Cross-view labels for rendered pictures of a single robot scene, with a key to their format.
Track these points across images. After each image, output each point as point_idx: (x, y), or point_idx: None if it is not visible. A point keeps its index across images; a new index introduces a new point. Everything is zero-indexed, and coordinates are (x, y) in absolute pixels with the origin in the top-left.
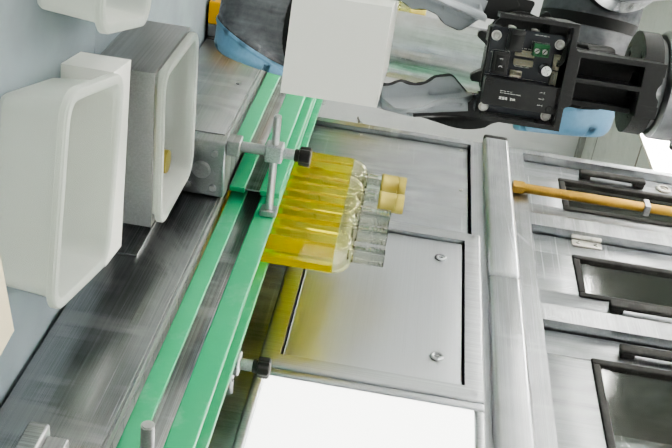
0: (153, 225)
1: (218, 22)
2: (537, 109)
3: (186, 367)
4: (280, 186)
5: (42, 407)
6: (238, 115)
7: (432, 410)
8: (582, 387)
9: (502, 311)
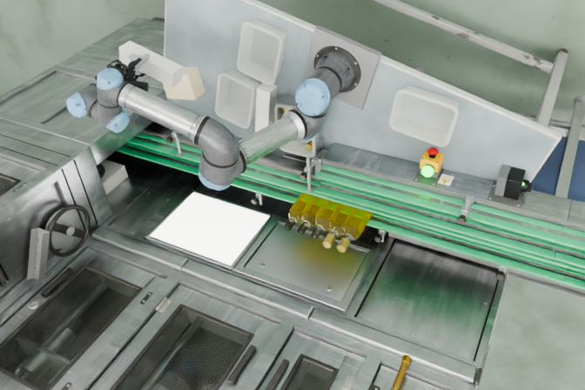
0: (299, 159)
1: None
2: None
3: None
4: (320, 191)
5: None
6: (340, 164)
7: (235, 253)
8: (238, 321)
9: (284, 299)
